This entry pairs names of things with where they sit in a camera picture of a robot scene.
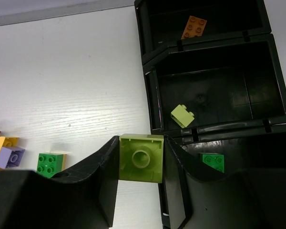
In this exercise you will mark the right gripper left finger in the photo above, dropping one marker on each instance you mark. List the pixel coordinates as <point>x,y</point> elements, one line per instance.
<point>80,197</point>

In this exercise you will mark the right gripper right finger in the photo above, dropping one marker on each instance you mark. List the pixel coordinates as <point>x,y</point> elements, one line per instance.
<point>250,194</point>

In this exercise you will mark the dark green square lego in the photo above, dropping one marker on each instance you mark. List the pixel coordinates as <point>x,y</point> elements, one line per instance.
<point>216,161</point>

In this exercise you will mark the yellow long lego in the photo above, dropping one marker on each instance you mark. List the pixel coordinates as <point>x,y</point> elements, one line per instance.
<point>62,156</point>

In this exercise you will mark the dark green curved lego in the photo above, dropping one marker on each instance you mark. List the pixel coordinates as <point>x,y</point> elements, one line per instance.
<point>47,165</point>

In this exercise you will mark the lime green small lego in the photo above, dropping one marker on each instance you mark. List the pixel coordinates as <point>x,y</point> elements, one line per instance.
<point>141,158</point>

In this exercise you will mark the lime green square lego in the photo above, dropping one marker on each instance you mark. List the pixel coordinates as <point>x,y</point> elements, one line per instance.
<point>181,116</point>

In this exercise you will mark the orange brown lego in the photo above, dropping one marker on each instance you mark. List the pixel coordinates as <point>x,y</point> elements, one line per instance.
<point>194,27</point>

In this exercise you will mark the purple block lego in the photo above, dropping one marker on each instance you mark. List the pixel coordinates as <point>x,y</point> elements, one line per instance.
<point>11,156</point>

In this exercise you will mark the black compartment bin row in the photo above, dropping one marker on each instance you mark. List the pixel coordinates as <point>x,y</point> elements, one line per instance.
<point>230,78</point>

